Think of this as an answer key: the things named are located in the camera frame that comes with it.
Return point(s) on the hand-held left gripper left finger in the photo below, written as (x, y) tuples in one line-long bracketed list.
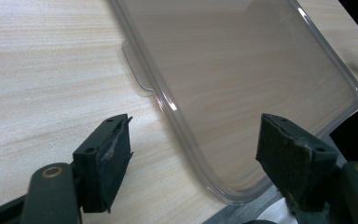
[(105, 165)]

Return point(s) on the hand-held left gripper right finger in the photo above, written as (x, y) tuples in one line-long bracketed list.
[(292, 161)]

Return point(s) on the clear plastic container lid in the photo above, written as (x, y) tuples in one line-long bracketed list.
[(236, 93)]

